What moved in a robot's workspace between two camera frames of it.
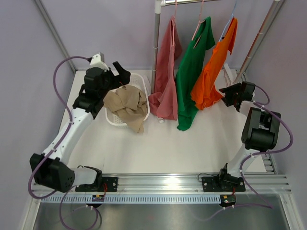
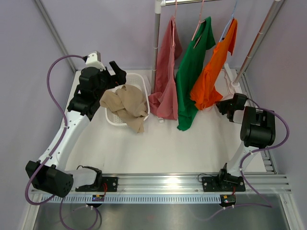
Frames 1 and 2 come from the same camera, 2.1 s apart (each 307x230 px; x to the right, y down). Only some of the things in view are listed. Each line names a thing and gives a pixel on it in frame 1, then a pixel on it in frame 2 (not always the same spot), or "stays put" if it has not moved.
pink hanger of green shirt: x=200 y=22 stays put
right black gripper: x=227 y=100 to x=220 y=104
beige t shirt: x=129 y=104 stays put
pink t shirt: x=163 y=102 stays put
